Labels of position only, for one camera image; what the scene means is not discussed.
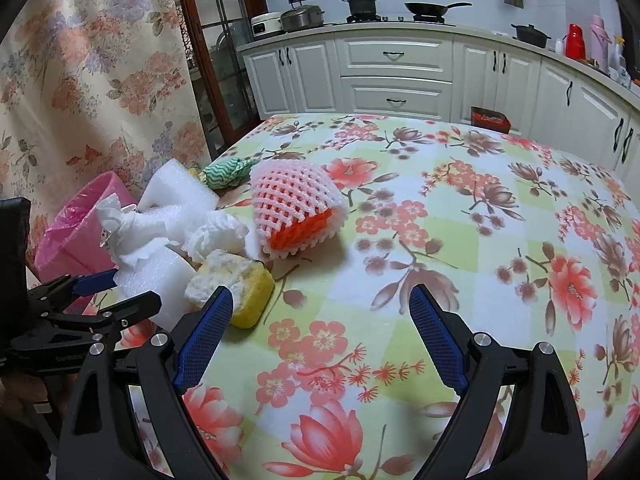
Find black frying pan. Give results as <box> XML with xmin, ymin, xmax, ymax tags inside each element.
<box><xmin>404</xmin><ymin>1</ymin><xmax>473</xmax><ymax>18</ymax></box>

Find pink trash bin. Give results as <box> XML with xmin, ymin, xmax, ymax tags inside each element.
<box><xmin>34</xmin><ymin>171</ymin><xmax>135</xmax><ymax>313</ymax></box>

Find white rice cooker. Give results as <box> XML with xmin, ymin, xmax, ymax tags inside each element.
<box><xmin>250</xmin><ymin>11</ymin><xmax>286</xmax><ymax>41</ymax></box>

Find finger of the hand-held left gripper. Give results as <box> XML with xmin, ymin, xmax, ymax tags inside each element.
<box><xmin>30</xmin><ymin>269</ymin><xmax>119</xmax><ymax>312</ymax></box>
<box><xmin>50</xmin><ymin>291</ymin><xmax>164</xmax><ymax>342</ymax></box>

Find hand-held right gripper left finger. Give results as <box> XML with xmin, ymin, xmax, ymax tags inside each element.
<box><xmin>55</xmin><ymin>285</ymin><xmax>236</xmax><ymax>480</ymax></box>

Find dark wooden glass cabinet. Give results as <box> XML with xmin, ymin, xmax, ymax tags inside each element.
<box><xmin>171</xmin><ymin>0</ymin><xmax>265</xmax><ymax>161</ymax></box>

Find pink foam fruit net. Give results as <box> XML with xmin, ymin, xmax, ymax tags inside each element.
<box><xmin>248</xmin><ymin>161</ymin><xmax>349</xmax><ymax>261</ymax></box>

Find black stock pot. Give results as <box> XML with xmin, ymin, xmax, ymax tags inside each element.
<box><xmin>341</xmin><ymin>0</ymin><xmax>383</xmax><ymax>17</ymax></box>

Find yellow sponge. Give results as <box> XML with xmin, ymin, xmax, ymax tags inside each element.
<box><xmin>227</xmin><ymin>262</ymin><xmax>276</xmax><ymax>330</ymax></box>

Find white tissue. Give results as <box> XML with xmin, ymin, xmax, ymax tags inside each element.
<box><xmin>181</xmin><ymin>209</ymin><xmax>249</xmax><ymax>264</ymax></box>
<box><xmin>96</xmin><ymin>194</ymin><xmax>172</xmax><ymax>267</ymax></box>

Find steel pressure cooker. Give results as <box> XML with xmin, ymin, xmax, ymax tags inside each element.
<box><xmin>279</xmin><ymin>4</ymin><xmax>326</xmax><ymax>33</ymax></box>

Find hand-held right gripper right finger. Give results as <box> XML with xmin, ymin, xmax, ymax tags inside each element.
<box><xmin>409</xmin><ymin>284</ymin><xmax>588</xmax><ymax>480</ymax></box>

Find dark red floor bin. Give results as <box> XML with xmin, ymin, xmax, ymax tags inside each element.
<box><xmin>470</xmin><ymin>106</ymin><xmax>511</xmax><ymax>135</ymax></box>

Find pink thermos jug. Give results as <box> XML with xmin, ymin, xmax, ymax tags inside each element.
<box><xmin>589</xmin><ymin>15</ymin><xmax>612</xmax><ymax>73</ymax></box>

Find dark framed window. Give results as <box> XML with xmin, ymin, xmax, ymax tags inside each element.
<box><xmin>616</xmin><ymin>0</ymin><xmax>640</xmax><ymax>83</ymax></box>

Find floral curtain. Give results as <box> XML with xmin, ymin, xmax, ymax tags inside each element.
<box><xmin>0</xmin><ymin>0</ymin><xmax>212</xmax><ymax>281</ymax></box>

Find clear plastic bottle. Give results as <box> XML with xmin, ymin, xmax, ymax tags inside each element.
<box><xmin>610</xmin><ymin>36</ymin><xmax>632</xmax><ymax>86</ymax></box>

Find black casserole pot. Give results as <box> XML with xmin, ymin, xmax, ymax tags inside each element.
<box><xmin>511</xmin><ymin>23</ymin><xmax>552</xmax><ymax>50</ymax></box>

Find red thermos jug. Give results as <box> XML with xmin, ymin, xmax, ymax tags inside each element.
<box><xmin>562</xmin><ymin>23</ymin><xmax>587</xmax><ymax>59</ymax></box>

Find green patterned cloth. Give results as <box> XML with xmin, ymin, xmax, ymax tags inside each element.
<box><xmin>199</xmin><ymin>156</ymin><xmax>257</xmax><ymax>191</ymax></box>

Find white kitchen cabinets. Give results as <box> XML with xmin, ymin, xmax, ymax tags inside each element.
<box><xmin>236</xmin><ymin>26</ymin><xmax>640</xmax><ymax>177</ymax></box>

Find floral tablecloth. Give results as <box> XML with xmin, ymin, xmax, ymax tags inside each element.
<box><xmin>95</xmin><ymin>112</ymin><xmax>640</xmax><ymax>480</ymax></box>

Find white paper bag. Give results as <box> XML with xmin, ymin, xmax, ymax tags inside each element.
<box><xmin>184</xmin><ymin>249</ymin><xmax>267</xmax><ymax>307</ymax></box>

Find gas stove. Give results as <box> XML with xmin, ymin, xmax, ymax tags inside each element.
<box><xmin>345</xmin><ymin>14</ymin><xmax>458</xmax><ymax>28</ymax></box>

